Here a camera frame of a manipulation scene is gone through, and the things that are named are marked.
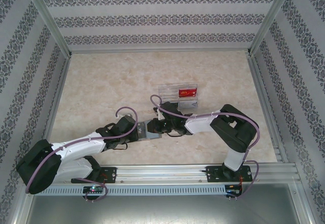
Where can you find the grey card holder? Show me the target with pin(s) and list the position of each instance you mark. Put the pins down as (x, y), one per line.
(152, 136)

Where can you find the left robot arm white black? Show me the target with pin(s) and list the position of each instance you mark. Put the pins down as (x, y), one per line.
(76, 146)

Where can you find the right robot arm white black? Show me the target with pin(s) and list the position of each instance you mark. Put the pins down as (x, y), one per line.
(228, 132)

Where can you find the white silver card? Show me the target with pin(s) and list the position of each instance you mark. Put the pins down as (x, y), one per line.
(189, 105)

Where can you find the clear acrylic card box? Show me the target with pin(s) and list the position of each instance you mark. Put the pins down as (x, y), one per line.
(167, 92)

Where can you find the red VIP card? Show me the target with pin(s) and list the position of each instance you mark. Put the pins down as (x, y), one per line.
(188, 93)

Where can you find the small circuit board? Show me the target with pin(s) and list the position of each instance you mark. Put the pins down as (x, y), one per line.
(93, 189)
(233, 191)

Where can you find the grey metal sheet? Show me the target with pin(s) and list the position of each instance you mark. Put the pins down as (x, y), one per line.
(162, 208)

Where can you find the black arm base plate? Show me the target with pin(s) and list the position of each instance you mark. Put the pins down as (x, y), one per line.
(213, 174)
(111, 174)

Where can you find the aluminium mounting rail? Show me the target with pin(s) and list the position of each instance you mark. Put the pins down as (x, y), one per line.
(157, 173)

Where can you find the aluminium side rail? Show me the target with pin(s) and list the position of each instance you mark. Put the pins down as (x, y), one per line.
(261, 92)
(56, 102)

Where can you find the aluminium frame post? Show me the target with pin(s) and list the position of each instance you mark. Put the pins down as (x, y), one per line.
(271, 15)
(48, 15)

